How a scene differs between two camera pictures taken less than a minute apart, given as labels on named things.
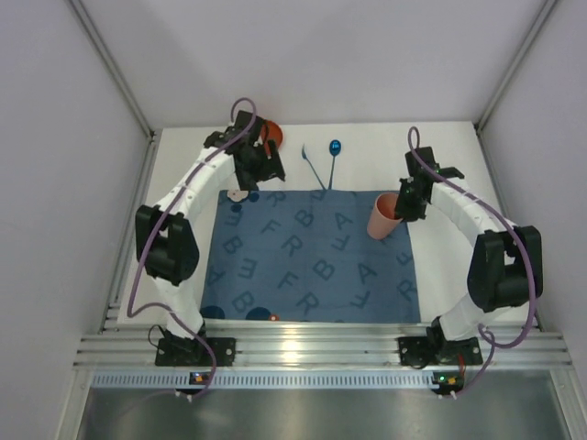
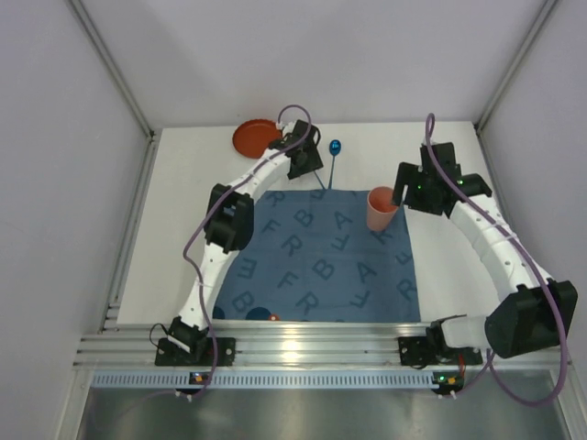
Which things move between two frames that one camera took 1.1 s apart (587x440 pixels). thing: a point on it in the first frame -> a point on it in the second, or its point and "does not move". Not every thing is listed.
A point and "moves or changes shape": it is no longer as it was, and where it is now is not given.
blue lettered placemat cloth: x=306 y=256 does not move
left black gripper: x=269 y=160 -> x=307 y=161
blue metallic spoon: x=335 y=148 does not move
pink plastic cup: x=382 y=221 moves or changes shape
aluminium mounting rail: x=373 y=343 does not move
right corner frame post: x=481 y=121 does not move
